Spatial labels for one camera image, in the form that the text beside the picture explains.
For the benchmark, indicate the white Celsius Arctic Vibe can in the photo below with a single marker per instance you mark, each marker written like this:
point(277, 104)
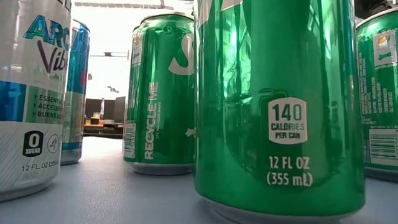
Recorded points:
point(31, 93)

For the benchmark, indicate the black monitor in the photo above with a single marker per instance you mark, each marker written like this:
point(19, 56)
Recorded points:
point(118, 109)
point(93, 107)

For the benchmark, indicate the silver blue Red Bull can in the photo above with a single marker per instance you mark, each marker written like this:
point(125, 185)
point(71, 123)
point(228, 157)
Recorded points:
point(76, 93)

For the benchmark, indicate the grey hanging bar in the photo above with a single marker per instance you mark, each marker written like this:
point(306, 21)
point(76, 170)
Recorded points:
point(108, 54)

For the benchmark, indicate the ceiling light fixture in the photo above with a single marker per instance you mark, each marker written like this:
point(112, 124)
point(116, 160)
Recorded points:
point(124, 5)

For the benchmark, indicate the green Sprite can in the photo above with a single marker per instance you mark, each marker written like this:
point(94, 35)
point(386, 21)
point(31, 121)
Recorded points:
point(379, 93)
point(158, 109)
point(280, 93)

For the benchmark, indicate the yellow black box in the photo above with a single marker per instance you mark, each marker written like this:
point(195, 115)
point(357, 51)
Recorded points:
point(94, 121)

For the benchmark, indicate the wooden desk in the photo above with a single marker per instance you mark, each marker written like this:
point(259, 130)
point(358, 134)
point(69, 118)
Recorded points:
point(99, 129)

